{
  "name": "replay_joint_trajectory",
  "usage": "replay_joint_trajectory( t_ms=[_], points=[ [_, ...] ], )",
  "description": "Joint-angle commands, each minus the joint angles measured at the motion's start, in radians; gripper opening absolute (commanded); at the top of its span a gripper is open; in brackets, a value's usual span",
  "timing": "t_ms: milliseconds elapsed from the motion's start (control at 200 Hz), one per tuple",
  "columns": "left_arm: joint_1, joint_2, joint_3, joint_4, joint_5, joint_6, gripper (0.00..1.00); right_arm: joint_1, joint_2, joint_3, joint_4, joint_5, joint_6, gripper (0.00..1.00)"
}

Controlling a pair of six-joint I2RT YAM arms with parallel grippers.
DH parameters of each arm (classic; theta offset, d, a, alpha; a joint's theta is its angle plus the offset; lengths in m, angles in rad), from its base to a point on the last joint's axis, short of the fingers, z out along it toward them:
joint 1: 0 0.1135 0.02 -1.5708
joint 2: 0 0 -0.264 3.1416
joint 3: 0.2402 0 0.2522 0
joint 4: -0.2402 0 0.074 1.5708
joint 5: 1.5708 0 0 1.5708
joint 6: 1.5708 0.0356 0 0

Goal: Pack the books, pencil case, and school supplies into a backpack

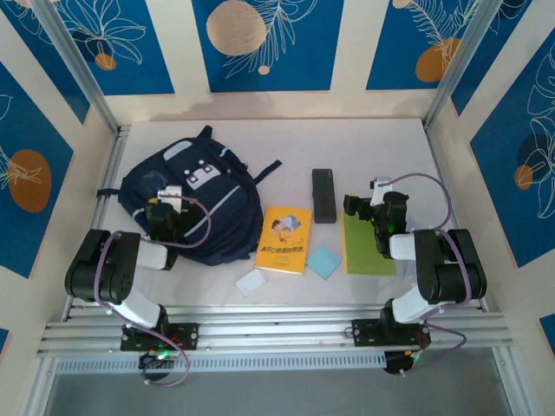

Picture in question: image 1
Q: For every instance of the navy blue backpack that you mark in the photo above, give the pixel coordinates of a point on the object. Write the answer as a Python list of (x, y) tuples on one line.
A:
[(217, 203)]

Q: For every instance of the black pencil case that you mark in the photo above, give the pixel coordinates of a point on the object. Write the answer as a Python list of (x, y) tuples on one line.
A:
[(324, 195)]

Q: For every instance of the green notebook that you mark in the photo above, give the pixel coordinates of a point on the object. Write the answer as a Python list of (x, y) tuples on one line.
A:
[(360, 251)]

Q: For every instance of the light blue sticky note pad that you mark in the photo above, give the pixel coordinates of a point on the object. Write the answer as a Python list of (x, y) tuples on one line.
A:
[(323, 263)]

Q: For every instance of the yellow cartoon cover book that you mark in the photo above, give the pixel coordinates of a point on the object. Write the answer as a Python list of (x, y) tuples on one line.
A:
[(282, 251)]

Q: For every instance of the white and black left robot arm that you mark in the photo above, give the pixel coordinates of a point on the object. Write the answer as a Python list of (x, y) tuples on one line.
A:
[(130, 303)]

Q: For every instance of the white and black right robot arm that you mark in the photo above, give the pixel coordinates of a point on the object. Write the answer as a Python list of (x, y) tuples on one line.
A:
[(407, 307)]

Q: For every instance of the white card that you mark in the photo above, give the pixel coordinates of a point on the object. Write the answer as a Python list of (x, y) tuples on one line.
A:
[(250, 282)]

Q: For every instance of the black left controller board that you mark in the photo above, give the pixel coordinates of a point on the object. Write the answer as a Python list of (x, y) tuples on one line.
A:
[(152, 362)]

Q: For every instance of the black controller board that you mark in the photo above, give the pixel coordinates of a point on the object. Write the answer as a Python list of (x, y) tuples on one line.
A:
[(152, 362), (396, 364)]

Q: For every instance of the black right controller board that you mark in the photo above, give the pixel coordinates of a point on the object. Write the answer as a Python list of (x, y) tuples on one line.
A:
[(396, 364)]

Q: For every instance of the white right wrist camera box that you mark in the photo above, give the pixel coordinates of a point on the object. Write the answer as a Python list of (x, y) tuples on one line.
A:
[(381, 190)]

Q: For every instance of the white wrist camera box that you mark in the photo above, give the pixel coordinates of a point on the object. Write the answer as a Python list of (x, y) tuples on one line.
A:
[(171, 195), (381, 190)]

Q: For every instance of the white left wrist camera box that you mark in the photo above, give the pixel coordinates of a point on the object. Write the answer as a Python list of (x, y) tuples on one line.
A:
[(171, 195)]

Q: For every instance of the aluminium side rail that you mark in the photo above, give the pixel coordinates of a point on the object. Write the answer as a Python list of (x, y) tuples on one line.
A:
[(116, 149), (435, 149)]

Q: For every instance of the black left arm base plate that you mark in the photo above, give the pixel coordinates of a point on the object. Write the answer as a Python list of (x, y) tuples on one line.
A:
[(188, 336)]

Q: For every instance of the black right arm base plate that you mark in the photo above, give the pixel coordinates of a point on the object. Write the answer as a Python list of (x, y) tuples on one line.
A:
[(364, 331)]

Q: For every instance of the aluminium rail beam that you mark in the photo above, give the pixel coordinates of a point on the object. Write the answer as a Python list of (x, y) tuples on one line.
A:
[(277, 331)]

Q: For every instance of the aluminium frame post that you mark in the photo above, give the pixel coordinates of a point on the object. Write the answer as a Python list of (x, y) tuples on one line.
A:
[(457, 65), (84, 73)]

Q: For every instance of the short aluminium frame leg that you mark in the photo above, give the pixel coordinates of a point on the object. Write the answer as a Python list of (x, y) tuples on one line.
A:
[(38, 385), (505, 381)]

